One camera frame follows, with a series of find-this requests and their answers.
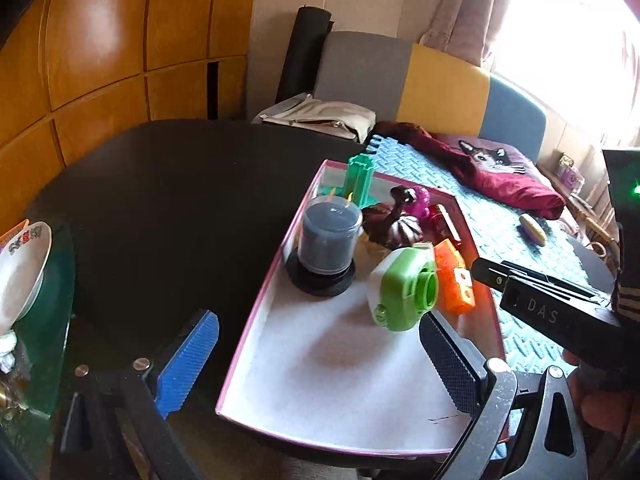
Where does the beige oval piece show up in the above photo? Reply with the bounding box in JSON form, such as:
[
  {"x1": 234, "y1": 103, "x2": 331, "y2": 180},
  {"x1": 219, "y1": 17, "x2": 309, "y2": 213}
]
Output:
[{"x1": 519, "y1": 212, "x2": 547, "y2": 245}]

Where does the green glass side table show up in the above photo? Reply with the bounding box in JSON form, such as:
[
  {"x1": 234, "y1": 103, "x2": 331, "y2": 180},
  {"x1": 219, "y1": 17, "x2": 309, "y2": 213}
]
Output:
[{"x1": 0, "y1": 220, "x2": 77, "y2": 431}]

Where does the blue foam puzzle mat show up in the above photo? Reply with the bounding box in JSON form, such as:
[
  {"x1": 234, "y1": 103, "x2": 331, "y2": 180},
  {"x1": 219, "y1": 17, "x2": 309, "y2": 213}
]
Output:
[{"x1": 364, "y1": 135, "x2": 618, "y2": 376}]

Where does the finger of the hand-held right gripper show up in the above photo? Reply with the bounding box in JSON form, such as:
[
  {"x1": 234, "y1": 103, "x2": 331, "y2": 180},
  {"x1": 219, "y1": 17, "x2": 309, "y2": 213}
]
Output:
[{"x1": 471, "y1": 257, "x2": 616, "y2": 306}]

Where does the person's right hand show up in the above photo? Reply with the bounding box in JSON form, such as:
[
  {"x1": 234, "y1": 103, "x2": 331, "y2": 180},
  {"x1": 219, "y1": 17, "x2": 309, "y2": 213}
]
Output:
[{"x1": 562, "y1": 347, "x2": 631, "y2": 433}]

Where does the pink-rimmed cardboard box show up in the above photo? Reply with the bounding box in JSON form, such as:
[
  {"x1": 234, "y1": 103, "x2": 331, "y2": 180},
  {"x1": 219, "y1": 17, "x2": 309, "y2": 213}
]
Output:
[{"x1": 215, "y1": 159, "x2": 513, "y2": 461}]

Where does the brown pumpkin ornament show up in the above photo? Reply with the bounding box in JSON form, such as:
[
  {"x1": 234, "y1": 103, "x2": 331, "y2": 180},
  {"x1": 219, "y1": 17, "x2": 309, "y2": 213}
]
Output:
[{"x1": 361, "y1": 202, "x2": 426, "y2": 251}]

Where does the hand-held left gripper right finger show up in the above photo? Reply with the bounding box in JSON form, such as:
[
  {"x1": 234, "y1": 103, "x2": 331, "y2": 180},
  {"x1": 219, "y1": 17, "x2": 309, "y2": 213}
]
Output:
[{"x1": 419, "y1": 310, "x2": 588, "y2": 480}]

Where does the wooden shelf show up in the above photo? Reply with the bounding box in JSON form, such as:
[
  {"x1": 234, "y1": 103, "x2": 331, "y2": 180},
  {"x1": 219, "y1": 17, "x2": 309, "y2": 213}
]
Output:
[{"x1": 545, "y1": 160, "x2": 621, "y2": 266}]

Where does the black rolled mat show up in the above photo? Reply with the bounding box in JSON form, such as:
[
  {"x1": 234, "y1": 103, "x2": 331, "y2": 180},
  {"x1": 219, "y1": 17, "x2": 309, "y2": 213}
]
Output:
[{"x1": 276, "y1": 6, "x2": 335, "y2": 106}]

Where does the dark red sweater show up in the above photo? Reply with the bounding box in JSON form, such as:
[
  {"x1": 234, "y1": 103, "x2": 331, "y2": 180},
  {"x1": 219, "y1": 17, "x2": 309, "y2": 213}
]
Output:
[{"x1": 370, "y1": 121, "x2": 567, "y2": 221}]

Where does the brown gourd ornament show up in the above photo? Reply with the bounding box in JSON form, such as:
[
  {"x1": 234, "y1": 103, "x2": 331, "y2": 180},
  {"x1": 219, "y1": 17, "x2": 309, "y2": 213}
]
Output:
[{"x1": 390, "y1": 185, "x2": 418, "y2": 208}]

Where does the disc spindle case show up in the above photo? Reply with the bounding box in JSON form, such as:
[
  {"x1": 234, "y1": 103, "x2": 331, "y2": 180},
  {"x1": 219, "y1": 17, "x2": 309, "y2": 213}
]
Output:
[{"x1": 285, "y1": 196, "x2": 363, "y2": 298}]

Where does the purple box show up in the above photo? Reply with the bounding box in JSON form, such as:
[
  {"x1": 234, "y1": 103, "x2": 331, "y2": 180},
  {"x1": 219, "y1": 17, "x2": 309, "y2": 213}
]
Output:
[{"x1": 557, "y1": 152, "x2": 586, "y2": 186}]

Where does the wooden wardrobe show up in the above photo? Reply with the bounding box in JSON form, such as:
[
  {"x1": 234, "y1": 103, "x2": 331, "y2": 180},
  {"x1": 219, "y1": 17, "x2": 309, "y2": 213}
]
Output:
[{"x1": 0, "y1": 0, "x2": 261, "y2": 201}]

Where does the small white figurine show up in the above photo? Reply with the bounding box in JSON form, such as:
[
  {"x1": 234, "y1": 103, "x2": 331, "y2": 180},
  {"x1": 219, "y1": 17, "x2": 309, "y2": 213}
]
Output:
[{"x1": 0, "y1": 332, "x2": 18, "y2": 373}]

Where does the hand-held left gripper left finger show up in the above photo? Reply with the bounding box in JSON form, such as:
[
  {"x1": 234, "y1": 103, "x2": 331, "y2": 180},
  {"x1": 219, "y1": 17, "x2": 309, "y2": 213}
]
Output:
[{"x1": 52, "y1": 309, "x2": 221, "y2": 480}]

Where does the pink transparent toy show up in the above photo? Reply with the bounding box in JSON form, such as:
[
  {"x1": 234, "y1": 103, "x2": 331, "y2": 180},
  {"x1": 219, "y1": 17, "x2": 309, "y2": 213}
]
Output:
[{"x1": 407, "y1": 186, "x2": 433, "y2": 221}]

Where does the green and white tape dispenser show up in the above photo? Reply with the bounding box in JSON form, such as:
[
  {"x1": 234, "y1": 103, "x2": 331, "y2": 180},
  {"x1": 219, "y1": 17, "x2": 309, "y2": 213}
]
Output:
[{"x1": 367, "y1": 242, "x2": 441, "y2": 333}]

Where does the grey yellow blue sofa back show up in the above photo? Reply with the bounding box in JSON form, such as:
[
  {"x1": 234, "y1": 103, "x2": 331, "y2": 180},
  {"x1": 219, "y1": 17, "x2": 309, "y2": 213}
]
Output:
[{"x1": 312, "y1": 31, "x2": 547, "y2": 161}]

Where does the red metal cylinder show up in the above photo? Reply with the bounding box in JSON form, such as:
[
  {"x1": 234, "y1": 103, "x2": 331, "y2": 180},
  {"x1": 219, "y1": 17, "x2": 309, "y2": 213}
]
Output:
[{"x1": 427, "y1": 204, "x2": 463, "y2": 248}]

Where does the beige curtain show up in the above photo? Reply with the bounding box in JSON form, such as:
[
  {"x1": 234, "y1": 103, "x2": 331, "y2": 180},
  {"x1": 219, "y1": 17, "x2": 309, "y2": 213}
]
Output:
[{"x1": 417, "y1": 0, "x2": 531, "y2": 68}]

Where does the orange building block toy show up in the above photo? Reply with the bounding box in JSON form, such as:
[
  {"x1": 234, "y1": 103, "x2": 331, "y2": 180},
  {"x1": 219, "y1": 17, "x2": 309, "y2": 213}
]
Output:
[{"x1": 432, "y1": 240, "x2": 478, "y2": 317}]

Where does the beige bag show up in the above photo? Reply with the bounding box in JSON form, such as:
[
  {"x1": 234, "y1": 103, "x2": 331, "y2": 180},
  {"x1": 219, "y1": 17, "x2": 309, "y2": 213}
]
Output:
[{"x1": 251, "y1": 94, "x2": 377, "y2": 145}]

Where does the white patterned bowl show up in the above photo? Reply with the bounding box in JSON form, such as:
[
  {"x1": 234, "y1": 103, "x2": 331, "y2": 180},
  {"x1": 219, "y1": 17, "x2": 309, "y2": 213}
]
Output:
[{"x1": 0, "y1": 220, "x2": 53, "y2": 336}]

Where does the green plastic toy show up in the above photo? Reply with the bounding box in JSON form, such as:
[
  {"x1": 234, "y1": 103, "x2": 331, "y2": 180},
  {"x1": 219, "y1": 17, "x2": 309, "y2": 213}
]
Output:
[{"x1": 325, "y1": 154, "x2": 381, "y2": 208}]

